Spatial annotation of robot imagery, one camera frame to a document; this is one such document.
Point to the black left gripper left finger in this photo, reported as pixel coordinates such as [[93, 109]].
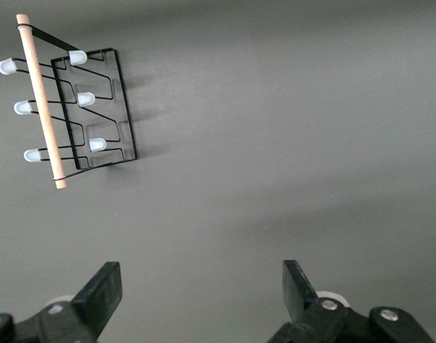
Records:
[[96, 300]]

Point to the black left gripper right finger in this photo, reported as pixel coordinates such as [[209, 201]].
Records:
[[300, 296]]

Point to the dark grey table mat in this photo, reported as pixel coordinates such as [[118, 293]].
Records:
[[275, 143]]

